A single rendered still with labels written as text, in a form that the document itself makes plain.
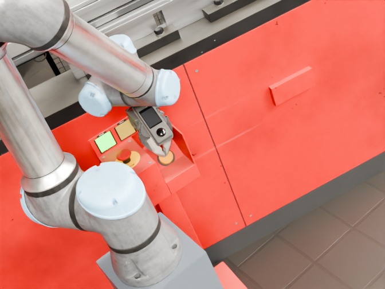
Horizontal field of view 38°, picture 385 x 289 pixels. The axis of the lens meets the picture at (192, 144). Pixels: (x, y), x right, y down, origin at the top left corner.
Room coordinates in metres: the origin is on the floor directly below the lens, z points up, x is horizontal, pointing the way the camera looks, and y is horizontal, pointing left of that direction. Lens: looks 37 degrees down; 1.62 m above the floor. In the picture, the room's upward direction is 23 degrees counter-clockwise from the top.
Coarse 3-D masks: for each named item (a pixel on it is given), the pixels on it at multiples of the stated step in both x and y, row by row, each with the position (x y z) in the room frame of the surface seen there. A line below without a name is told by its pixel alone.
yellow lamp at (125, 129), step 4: (128, 120) 1.25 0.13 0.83; (120, 124) 1.24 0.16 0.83; (124, 124) 1.24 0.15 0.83; (128, 124) 1.25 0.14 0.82; (116, 128) 1.24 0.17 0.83; (120, 128) 1.24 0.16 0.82; (124, 128) 1.24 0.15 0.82; (128, 128) 1.25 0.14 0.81; (132, 128) 1.25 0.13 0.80; (120, 132) 1.24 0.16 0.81; (124, 132) 1.24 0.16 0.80; (128, 132) 1.24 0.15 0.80; (132, 132) 1.25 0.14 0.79; (120, 136) 1.24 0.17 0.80; (124, 136) 1.24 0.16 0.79
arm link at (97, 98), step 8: (88, 80) 1.08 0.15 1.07; (96, 80) 1.07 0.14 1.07; (88, 88) 1.05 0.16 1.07; (96, 88) 1.04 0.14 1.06; (104, 88) 1.04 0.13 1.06; (112, 88) 1.03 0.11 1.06; (80, 96) 1.05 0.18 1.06; (88, 96) 1.03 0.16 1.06; (96, 96) 1.03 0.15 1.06; (104, 96) 1.03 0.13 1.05; (112, 96) 1.02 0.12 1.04; (120, 96) 1.01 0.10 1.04; (80, 104) 1.06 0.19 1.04; (88, 104) 1.04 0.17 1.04; (96, 104) 1.03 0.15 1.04; (104, 104) 1.02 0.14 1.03; (112, 104) 1.03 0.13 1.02; (120, 104) 1.02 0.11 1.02; (88, 112) 1.05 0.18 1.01; (96, 112) 1.04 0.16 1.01; (104, 112) 1.03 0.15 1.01
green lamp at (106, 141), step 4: (108, 132) 1.23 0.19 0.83; (100, 136) 1.22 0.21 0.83; (104, 136) 1.23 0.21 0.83; (108, 136) 1.23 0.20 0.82; (96, 140) 1.22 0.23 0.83; (100, 140) 1.22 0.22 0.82; (104, 140) 1.23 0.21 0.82; (108, 140) 1.23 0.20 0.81; (112, 140) 1.23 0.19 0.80; (100, 144) 1.22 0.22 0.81; (104, 144) 1.22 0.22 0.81; (108, 144) 1.23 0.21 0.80; (112, 144) 1.23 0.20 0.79; (100, 148) 1.22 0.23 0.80; (104, 148) 1.22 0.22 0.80; (108, 148) 1.22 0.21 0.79
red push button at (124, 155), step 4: (120, 152) 1.16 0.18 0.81; (124, 152) 1.15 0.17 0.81; (128, 152) 1.15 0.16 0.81; (116, 156) 1.15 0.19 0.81; (120, 156) 1.14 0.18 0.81; (124, 156) 1.14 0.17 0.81; (128, 156) 1.14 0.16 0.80; (120, 160) 1.13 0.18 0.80; (124, 160) 1.13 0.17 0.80; (128, 160) 1.14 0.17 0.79
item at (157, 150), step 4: (148, 140) 1.15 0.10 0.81; (152, 140) 1.15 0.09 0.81; (152, 144) 1.15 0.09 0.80; (152, 148) 1.15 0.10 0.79; (156, 148) 1.15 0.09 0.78; (160, 148) 1.16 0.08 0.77; (156, 152) 1.15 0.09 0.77; (160, 152) 1.16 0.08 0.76; (160, 156) 1.17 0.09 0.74; (164, 156) 1.17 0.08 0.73
